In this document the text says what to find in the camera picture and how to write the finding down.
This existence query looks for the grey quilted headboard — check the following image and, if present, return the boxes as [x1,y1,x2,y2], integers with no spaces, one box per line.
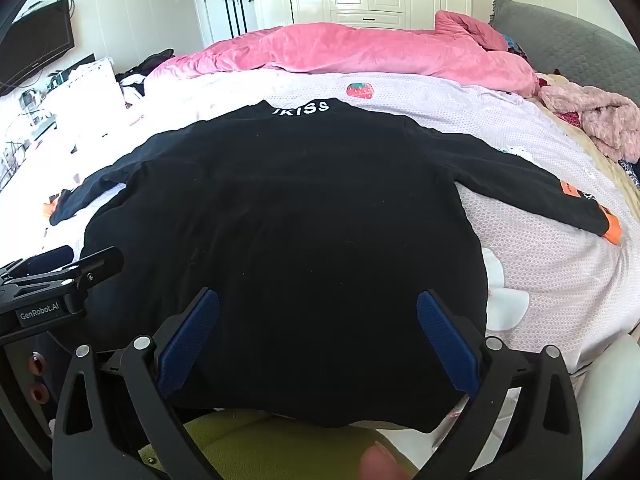
[489,0,640,106]

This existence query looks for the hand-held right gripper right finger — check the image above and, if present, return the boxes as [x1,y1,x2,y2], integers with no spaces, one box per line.
[414,289,583,480]

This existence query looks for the white chest of drawers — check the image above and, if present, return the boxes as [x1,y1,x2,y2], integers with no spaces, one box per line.
[42,55,126,128]

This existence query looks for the green cloth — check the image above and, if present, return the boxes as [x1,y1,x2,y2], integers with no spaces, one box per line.
[137,407,418,480]

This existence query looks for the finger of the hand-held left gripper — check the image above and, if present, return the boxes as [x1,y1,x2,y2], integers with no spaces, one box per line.
[65,246,125,292]
[0,245,76,281]

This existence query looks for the black t-shirt orange print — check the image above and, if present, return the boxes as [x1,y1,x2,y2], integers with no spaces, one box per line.
[49,97,621,433]

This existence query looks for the pink plush blanket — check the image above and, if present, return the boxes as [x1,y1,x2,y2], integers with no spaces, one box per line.
[150,10,541,98]

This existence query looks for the pink fluffy garment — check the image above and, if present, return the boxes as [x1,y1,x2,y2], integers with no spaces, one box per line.
[537,81,640,163]

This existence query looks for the lilac strawberry print bedsheet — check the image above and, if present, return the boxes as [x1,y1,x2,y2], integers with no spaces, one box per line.
[0,67,640,376]

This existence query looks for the pile of dark clothes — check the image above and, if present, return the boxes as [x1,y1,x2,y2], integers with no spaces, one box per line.
[116,49,176,98]

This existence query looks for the black flat-screen television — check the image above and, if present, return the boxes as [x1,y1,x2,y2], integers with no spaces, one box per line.
[0,0,76,96]

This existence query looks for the white bed footboard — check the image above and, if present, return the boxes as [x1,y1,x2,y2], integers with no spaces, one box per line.
[565,332,640,480]

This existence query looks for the person's right hand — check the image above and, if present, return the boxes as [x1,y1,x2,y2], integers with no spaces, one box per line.
[360,447,407,480]

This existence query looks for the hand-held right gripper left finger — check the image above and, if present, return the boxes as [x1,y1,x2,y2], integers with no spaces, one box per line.
[52,287,221,480]

